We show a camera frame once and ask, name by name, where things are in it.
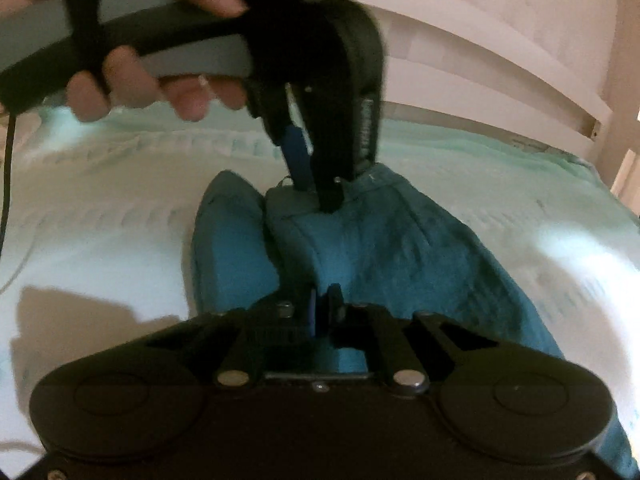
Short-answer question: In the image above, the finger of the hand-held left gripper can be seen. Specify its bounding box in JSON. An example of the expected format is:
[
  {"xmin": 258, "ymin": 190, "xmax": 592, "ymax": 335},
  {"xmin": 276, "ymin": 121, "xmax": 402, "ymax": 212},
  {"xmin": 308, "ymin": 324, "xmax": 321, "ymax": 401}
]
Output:
[
  {"xmin": 299, "ymin": 85, "xmax": 362, "ymax": 214},
  {"xmin": 259, "ymin": 86, "xmax": 316, "ymax": 194}
]

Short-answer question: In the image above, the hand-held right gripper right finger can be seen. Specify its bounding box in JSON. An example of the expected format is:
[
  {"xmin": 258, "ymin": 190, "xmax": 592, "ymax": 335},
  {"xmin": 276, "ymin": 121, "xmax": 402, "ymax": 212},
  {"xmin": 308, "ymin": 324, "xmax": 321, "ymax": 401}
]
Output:
[{"xmin": 320, "ymin": 282, "xmax": 501, "ymax": 392}]

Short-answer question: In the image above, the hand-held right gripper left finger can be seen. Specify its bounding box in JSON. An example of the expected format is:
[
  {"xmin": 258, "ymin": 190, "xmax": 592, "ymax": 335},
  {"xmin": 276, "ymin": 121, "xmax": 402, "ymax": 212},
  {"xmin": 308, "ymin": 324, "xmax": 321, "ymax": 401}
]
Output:
[{"xmin": 140, "ymin": 287, "xmax": 321, "ymax": 388}]

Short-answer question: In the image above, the teal blue towel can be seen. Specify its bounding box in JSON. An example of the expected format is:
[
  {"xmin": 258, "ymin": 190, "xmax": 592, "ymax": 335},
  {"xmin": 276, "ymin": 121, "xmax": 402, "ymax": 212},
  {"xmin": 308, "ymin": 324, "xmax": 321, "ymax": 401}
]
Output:
[{"xmin": 192, "ymin": 160, "xmax": 632, "ymax": 480}]

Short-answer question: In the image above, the pale wooden bed frame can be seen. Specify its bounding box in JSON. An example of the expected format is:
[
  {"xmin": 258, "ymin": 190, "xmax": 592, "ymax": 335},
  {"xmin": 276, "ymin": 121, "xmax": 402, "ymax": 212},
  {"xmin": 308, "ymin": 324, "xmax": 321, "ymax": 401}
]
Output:
[{"xmin": 335, "ymin": 0, "xmax": 640, "ymax": 203}]

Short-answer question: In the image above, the thin black cable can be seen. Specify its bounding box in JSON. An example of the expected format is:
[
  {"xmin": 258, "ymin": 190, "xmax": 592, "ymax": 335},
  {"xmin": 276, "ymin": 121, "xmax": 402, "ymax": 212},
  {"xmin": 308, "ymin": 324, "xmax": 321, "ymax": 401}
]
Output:
[{"xmin": 0, "ymin": 107, "xmax": 17, "ymax": 261}]

